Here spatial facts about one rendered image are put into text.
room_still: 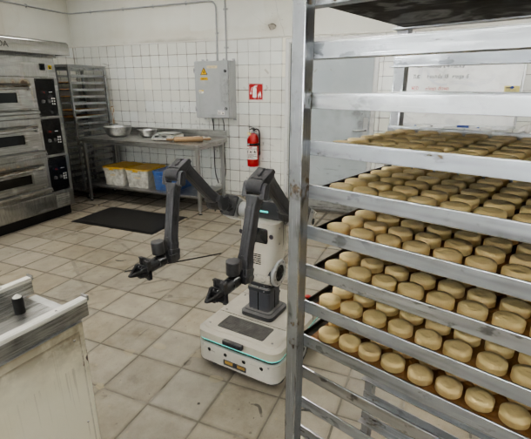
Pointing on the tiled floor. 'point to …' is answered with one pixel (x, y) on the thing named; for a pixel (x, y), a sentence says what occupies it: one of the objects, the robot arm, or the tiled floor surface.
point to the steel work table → (159, 147)
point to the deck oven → (17, 136)
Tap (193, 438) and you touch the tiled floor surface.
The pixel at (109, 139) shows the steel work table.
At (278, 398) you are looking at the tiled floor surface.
